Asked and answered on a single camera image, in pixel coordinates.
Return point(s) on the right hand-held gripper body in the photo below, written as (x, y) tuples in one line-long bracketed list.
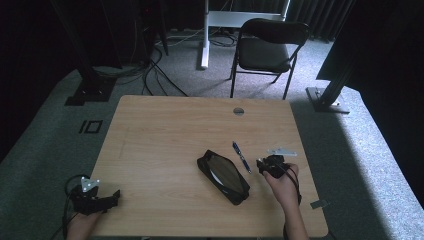
[(276, 165)]

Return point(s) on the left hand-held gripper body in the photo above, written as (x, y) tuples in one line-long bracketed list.
[(87, 201)]

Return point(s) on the black mesh pencil case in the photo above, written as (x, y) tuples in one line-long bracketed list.
[(225, 176)]

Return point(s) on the person's left hand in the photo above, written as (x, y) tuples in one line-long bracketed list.
[(81, 225)]

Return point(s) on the person's right hand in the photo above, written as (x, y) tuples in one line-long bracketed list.
[(285, 188)]

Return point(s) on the blue pen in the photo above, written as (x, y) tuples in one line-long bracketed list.
[(240, 156)]

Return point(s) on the grey round table grommet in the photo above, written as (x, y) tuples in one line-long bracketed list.
[(238, 111)]

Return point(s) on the grey tape piece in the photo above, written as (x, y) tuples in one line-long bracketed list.
[(319, 204)]

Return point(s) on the black metal stand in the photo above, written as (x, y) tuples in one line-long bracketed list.
[(328, 96), (91, 85)]

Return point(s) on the black folding chair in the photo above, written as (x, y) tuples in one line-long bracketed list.
[(263, 53)]

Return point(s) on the white desk frame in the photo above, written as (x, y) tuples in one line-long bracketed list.
[(206, 33)]

